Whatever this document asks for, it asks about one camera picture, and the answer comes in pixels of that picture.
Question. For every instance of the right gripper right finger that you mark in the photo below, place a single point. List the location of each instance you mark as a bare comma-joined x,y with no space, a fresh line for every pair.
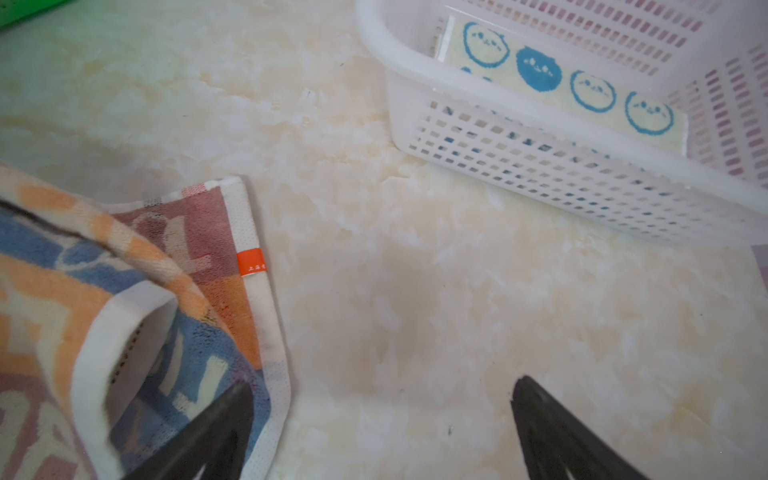
557,445

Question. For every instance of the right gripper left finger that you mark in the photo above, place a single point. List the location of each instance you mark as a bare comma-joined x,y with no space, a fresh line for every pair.
212,446

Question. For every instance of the orange blue patterned towel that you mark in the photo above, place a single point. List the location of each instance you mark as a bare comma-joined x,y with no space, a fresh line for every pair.
121,323

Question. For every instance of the blue bunny towel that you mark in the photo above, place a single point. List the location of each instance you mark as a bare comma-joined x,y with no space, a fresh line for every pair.
497,56

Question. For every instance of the green plastic basket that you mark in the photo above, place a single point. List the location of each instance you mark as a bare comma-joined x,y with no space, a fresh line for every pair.
12,11

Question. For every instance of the white plastic basket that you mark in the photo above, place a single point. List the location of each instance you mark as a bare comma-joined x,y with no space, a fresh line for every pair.
707,59

